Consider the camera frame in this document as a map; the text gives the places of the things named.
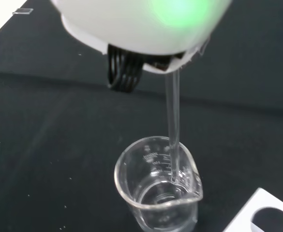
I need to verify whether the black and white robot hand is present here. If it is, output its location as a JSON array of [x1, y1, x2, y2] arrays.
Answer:
[[49, 0, 233, 94]]

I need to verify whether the clear glass beaker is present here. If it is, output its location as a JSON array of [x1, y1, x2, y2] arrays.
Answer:
[[114, 135, 204, 232]]

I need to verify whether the white test tube rack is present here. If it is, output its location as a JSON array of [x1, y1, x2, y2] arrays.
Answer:
[[222, 187, 283, 232]]

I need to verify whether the black bench cloth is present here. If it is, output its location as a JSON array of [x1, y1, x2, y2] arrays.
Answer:
[[0, 0, 283, 232]]

